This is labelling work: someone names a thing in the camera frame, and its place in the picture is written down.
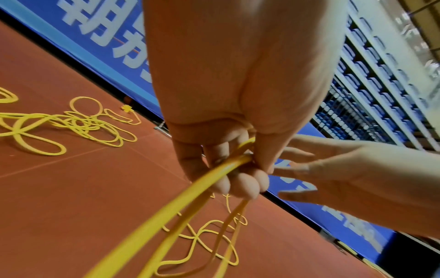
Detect blue banner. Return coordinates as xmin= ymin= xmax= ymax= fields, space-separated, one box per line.
xmin=0 ymin=0 xmax=400 ymax=264

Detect yellow cord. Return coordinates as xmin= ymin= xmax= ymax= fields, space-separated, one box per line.
xmin=0 ymin=87 xmax=143 ymax=157
xmin=82 ymin=135 xmax=258 ymax=278

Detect person's left hand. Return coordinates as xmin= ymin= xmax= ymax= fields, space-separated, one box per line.
xmin=140 ymin=0 xmax=352 ymax=201

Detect rows of blue seats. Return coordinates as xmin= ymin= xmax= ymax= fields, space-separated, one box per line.
xmin=311 ymin=0 xmax=440 ymax=153

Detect person's right hand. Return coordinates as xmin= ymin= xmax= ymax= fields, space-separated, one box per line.
xmin=270 ymin=134 xmax=440 ymax=240

